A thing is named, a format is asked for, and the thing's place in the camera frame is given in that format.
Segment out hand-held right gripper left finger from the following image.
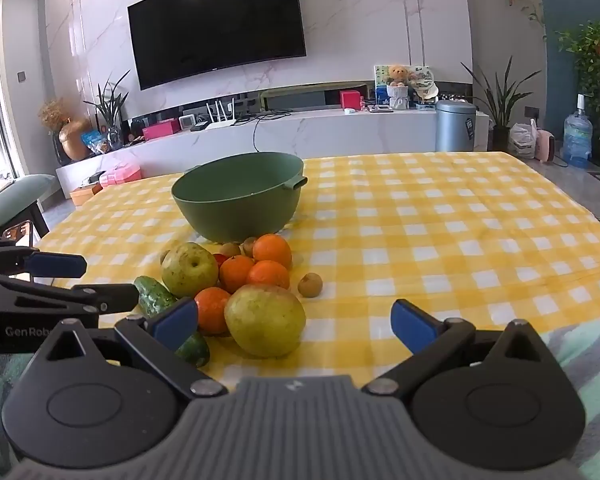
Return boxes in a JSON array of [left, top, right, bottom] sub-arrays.
[[39, 297, 228, 398]]

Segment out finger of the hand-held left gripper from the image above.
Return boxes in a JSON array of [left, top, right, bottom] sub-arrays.
[[0, 235, 88, 279], [0, 270, 140, 318]]

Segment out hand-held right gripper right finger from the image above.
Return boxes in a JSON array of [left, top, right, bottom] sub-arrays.
[[361, 298, 563, 397]]

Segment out green cucumber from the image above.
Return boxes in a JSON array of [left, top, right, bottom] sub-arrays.
[[133, 276, 211, 368]]

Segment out green apple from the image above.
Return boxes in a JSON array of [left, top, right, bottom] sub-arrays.
[[161, 241, 220, 299]]

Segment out yellow-green pear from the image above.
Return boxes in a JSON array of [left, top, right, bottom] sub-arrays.
[[224, 283, 307, 358]]

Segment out green bowl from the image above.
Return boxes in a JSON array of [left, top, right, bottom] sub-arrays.
[[171, 152, 308, 244]]

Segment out orange cardboard box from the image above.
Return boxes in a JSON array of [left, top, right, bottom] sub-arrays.
[[70, 182, 103, 206]]

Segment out green cushioned chair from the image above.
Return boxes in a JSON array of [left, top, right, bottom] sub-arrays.
[[0, 174, 56, 248]]

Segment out pink storage box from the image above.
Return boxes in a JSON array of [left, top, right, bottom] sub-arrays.
[[100, 155, 143, 188]]

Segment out gold round vase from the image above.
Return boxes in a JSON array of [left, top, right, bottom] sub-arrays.
[[59, 119, 92, 162]]

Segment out blue snack bag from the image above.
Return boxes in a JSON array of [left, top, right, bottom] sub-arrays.
[[80, 130, 108, 155]]

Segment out dried flower bunch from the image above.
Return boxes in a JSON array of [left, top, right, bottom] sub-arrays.
[[39, 97, 71, 131]]

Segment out long-leaf plant in vase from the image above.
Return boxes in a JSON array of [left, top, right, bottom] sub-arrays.
[[84, 70, 131, 131]]

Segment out pink flat box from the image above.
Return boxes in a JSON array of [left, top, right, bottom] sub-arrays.
[[142, 119, 181, 141]]

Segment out green grey striped cloth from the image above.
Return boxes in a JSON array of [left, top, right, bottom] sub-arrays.
[[0, 320, 600, 480]]

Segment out grey blue trash can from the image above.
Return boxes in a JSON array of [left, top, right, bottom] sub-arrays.
[[435, 100, 477, 153]]

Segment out white wifi router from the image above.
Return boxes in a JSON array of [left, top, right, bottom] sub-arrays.
[[204, 100, 239, 132]]

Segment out white marble tv cabinet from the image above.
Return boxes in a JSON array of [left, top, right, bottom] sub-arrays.
[[55, 80, 491, 191]]

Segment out long-leaf potted plant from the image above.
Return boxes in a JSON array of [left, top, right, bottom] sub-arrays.
[[461, 57, 543, 153]]

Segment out white plastic bag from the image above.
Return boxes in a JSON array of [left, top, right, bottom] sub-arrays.
[[509, 122, 536, 158]]

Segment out small pink heater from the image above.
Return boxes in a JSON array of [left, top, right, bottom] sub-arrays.
[[534, 130, 556, 163]]

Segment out blue green picture box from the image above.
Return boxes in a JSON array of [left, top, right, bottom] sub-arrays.
[[374, 65, 393, 106]]

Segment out blue water jug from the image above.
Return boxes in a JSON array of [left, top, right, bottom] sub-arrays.
[[563, 94, 594, 169]]

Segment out grey soundbar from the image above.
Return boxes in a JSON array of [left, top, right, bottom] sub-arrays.
[[260, 87, 331, 111]]

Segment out leafy green pothos plant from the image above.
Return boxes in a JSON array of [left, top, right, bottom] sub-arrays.
[[555, 22, 600, 116]]

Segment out black cable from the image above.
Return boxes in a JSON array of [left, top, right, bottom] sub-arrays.
[[251, 110, 291, 152]]

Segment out black wall television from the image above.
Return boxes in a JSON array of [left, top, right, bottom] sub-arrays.
[[127, 0, 308, 91]]

